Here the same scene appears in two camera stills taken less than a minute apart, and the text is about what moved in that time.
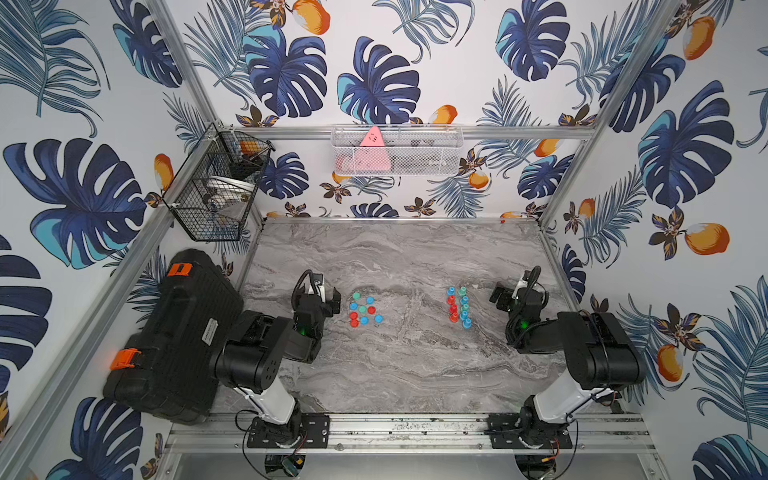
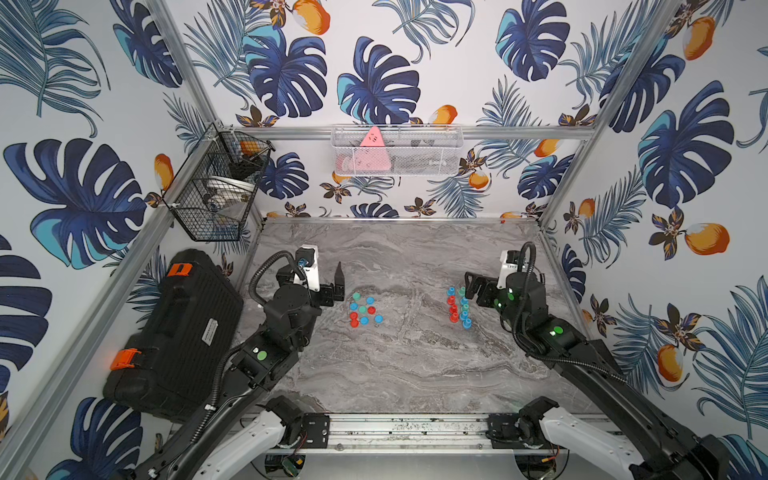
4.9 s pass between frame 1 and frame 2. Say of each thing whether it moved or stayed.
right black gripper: moved
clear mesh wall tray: stayed
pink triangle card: stayed
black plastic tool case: stayed
